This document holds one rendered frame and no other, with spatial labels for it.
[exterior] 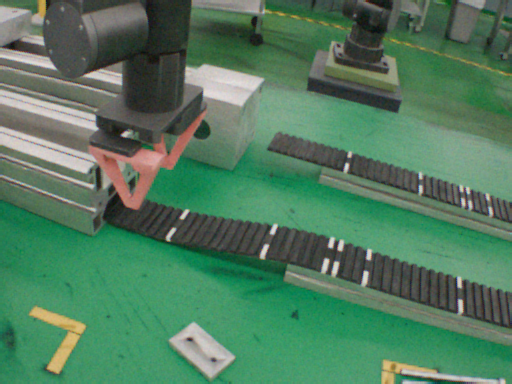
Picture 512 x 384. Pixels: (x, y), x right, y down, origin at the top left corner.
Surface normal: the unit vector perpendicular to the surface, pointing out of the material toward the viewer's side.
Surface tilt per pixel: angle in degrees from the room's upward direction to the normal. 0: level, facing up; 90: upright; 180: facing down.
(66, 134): 90
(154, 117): 0
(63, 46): 90
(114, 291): 0
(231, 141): 90
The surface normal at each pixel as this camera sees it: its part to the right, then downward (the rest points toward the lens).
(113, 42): 0.84, 0.37
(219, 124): -0.29, 0.52
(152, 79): 0.09, 0.59
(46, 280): 0.15, -0.80
